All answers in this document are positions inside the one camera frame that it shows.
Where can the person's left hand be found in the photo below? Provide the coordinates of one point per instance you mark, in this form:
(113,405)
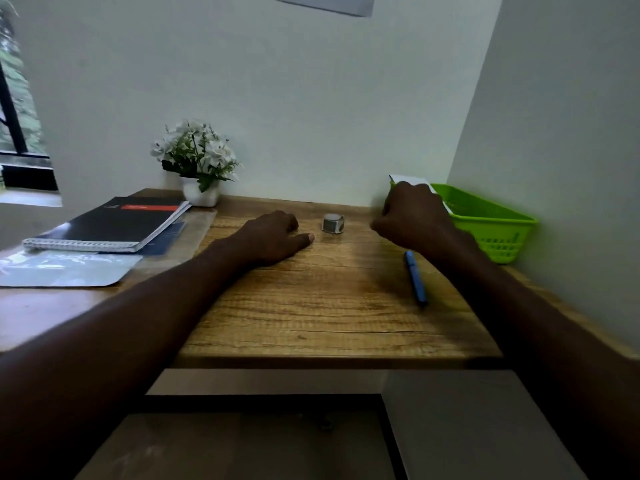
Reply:
(270,239)

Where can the person's right hand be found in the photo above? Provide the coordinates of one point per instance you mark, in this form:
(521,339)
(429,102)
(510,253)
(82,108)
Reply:
(415,219)

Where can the white envelope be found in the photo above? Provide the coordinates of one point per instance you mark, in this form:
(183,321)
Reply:
(410,179)

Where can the clear plastic sleeve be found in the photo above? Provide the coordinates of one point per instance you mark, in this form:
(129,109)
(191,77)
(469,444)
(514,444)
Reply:
(200,229)

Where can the green plastic basket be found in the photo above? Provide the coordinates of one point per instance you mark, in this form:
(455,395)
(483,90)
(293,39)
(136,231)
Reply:
(490,219)

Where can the stack of white envelopes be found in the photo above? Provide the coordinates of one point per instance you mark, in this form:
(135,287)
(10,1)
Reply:
(65,269)

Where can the person's right forearm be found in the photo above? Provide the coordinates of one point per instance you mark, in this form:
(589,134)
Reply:
(555,354)

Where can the person's left forearm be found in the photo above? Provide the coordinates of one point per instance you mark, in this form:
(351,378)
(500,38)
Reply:
(110,364)

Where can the blue pen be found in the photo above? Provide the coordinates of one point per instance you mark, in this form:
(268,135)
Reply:
(416,277)

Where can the blue book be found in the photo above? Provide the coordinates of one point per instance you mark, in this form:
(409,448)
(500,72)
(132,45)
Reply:
(162,239)

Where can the white flower plant in pot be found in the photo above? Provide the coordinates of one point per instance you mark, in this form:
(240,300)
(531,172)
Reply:
(197,152)

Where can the black spiral notebook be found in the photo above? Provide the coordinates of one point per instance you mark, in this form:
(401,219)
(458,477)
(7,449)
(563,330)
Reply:
(115,222)

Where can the paper notice sheet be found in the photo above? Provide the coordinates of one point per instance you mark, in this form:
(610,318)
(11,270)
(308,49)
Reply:
(330,3)

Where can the white window sill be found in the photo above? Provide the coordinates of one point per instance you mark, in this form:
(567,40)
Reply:
(30,197)

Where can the black window grille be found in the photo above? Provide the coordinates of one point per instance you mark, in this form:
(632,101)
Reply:
(17,144)

